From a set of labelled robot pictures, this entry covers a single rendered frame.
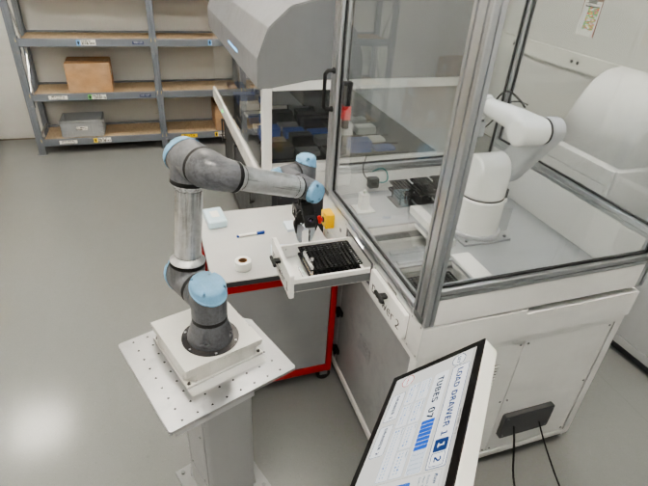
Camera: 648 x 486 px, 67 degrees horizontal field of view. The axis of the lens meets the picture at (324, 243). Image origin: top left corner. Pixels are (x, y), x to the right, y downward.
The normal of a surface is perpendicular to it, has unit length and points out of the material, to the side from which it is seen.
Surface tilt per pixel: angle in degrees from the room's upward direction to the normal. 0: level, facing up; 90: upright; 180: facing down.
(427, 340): 90
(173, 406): 0
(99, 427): 0
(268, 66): 90
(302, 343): 90
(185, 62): 90
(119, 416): 0
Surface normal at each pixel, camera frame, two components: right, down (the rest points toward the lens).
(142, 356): 0.06, -0.85
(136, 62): 0.31, 0.52
